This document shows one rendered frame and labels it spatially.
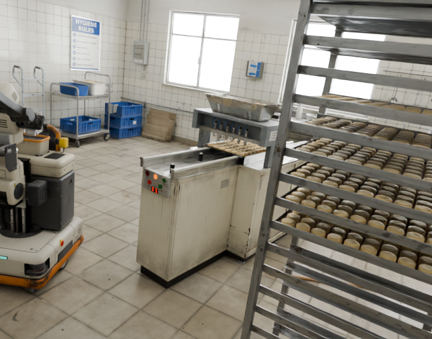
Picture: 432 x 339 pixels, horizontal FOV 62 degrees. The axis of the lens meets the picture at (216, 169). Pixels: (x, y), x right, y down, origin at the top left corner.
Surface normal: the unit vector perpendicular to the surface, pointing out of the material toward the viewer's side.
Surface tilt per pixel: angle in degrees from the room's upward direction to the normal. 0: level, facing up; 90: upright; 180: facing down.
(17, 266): 91
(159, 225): 90
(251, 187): 90
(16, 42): 90
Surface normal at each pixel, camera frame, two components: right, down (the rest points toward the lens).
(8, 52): 0.88, 0.24
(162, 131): -0.37, -0.19
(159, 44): -0.47, 0.19
